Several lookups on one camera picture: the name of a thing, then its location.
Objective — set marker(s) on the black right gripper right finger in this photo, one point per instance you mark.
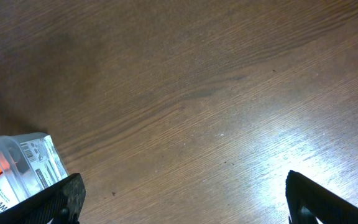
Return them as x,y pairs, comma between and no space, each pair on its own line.
309,202

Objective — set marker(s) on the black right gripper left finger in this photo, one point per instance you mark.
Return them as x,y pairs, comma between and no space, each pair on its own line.
60,203

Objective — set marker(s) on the clear plastic container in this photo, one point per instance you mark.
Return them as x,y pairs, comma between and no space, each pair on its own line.
17,161

